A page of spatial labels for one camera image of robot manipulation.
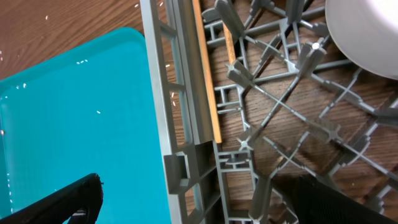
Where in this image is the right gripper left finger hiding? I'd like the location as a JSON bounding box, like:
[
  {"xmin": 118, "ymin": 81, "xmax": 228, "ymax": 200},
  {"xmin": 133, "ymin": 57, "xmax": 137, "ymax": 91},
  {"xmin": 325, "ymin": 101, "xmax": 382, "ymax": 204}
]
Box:
[{"xmin": 1, "ymin": 173, "xmax": 103, "ymax": 224}]

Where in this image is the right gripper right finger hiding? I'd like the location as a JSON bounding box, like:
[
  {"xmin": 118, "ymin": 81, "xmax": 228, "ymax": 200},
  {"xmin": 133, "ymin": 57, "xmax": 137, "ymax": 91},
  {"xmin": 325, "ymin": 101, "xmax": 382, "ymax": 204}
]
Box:
[{"xmin": 276, "ymin": 175, "xmax": 396, "ymax": 224}]

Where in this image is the wooden chopstick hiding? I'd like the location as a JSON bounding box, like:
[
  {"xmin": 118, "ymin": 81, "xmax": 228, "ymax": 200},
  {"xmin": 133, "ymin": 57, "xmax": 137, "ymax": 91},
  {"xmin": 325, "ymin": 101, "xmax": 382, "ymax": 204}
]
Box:
[
  {"xmin": 192, "ymin": 0, "xmax": 222, "ymax": 144},
  {"xmin": 223, "ymin": 24, "xmax": 236, "ymax": 64}
]

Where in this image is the white saucer bowl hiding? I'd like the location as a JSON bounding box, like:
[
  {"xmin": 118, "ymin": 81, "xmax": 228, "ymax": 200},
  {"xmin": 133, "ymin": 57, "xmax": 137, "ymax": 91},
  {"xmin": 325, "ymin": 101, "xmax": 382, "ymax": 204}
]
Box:
[{"xmin": 325, "ymin": 0, "xmax": 397, "ymax": 80}]

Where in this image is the grey dishwasher rack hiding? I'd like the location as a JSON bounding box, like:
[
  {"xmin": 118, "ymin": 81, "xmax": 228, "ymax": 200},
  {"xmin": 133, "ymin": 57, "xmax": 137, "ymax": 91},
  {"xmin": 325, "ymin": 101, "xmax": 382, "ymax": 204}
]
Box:
[{"xmin": 139, "ymin": 1, "xmax": 397, "ymax": 223}]

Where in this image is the teal serving tray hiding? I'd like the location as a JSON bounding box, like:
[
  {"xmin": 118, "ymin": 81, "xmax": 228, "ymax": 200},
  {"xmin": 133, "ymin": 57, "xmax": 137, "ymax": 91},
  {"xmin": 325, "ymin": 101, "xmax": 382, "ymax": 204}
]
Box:
[{"xmin": 1, "ymin": 27, "xmax": 171, "ymax": 223}]

